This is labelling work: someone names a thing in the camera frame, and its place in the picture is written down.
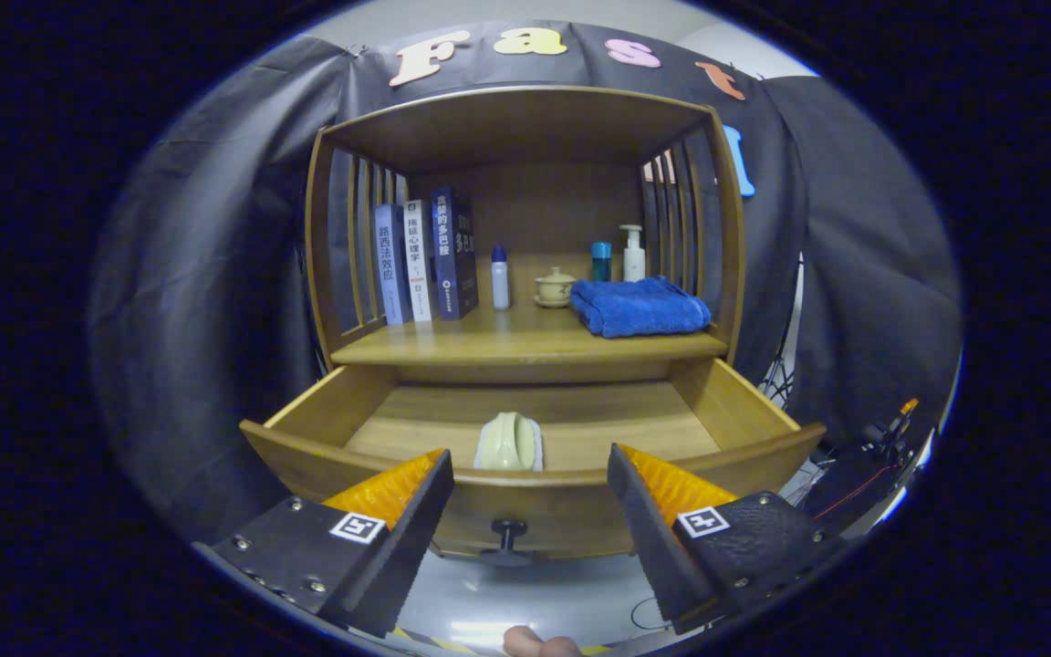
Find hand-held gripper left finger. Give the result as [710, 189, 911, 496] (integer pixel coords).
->
[193, 447, 456, 640]

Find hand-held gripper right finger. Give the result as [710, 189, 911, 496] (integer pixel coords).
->
[606, 443, 846, 635]

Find cream object with white base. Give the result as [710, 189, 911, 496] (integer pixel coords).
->
[473, 412, 545, 473]

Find wooden drawer with black knob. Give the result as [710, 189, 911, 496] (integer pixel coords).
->
[239, 356, 827, 568]

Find wooden countertop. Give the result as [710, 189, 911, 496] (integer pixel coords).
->
[331, 301, 729, 368]

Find wooden cabinet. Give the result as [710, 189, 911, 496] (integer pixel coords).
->
[304, 85, 747, 386]

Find black equipment with orange tip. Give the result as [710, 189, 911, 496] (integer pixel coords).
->
[804, 398, 923, 530]

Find folded blue towel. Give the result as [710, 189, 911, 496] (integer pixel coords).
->
[569, 276, 713, 339]

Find beige lidded tea cup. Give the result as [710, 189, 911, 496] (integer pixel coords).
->
[533, 266, 578, 309]

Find white bottle with blue cap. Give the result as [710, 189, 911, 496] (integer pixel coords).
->
[490, 244, 511, 311]

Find white pump bottle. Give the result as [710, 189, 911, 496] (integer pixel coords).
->
[619, 224, 647, 283]

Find light blue book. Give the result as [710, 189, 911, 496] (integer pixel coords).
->
[373, 203, 414, 327]

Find white book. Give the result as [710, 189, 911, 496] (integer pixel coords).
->
[402, 199, 440, 322]

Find dark blue book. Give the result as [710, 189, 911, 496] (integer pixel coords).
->
[431, 186, 480, 321]

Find black backdrop cloth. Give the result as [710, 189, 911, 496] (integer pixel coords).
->
[88, 23, 964, 548]

